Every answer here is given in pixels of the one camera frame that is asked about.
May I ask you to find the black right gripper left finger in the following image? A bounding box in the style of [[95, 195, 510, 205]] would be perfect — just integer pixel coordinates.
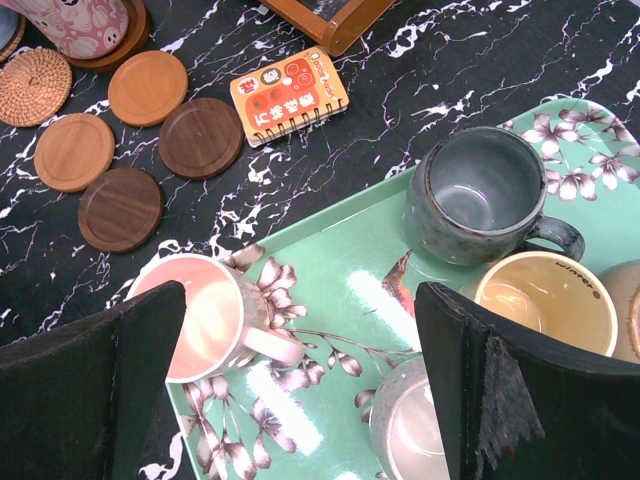
[[1, 281, 186, 479]]

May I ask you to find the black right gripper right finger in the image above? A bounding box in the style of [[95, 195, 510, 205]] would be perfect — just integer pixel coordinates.
[[415, 282, 639, 479]]

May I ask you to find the white beige mug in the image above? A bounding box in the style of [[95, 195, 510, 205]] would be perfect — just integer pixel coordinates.
[[369, 356, 449, 480]]

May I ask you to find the pink mug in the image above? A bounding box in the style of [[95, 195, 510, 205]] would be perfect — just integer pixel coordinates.
[[127, 254, 305, 384]]

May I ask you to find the green floral tray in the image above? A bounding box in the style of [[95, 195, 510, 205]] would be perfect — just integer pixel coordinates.
[[141, 98, 639, 479]]

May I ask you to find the orange wooden coaster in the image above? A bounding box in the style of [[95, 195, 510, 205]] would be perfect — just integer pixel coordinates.
[[108, 51, 188, 127], [34, 113, 115, 193]]

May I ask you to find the dark walnut coaster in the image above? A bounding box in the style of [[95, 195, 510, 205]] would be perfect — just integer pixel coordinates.
[[78, 168, 164, 253], [158, 98, 244, 179]]

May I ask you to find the woven rattan coaster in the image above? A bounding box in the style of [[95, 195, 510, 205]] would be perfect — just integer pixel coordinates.
[[1, 48, 72, 127], [0, 15, 27, 62]]

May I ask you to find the maroon mug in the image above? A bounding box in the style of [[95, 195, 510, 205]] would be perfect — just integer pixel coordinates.
[[1, 0, 129, 60]]

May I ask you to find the orange patterned card pack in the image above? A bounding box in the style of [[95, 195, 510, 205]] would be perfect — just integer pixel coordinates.
[[230, 46, 349, 148]]

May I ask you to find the blue mug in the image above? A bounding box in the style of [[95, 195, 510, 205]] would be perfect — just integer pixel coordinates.
[[0, 6, 19, 49]]

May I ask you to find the wooden shelf rack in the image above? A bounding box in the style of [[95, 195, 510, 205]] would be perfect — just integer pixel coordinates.
[[262, 0, 394, 57]]

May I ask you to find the yellow mug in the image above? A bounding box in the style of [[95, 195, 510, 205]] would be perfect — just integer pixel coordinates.
[[461, 251, 619, 357]]

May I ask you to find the tan brown mug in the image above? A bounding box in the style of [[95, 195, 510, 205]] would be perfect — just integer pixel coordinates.
[[600, 260, 640, 363]]

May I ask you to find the grey mug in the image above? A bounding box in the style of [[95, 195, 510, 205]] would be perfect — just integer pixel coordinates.
[[405, 126, 585, 266]]

